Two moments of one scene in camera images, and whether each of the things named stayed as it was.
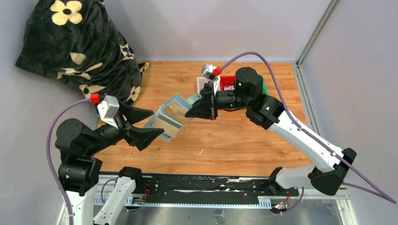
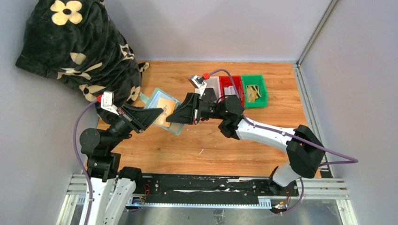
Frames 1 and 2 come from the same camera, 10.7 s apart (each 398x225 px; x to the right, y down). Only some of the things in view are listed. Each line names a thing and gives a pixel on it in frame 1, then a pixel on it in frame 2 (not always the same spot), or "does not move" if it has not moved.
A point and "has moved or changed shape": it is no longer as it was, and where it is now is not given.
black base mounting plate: (209, 189) does not move
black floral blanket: (80, 42) does not move
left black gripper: (125, 126) → (129, 119)
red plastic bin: (226, 81) does not move
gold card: (176, 111) has moved or changed shape
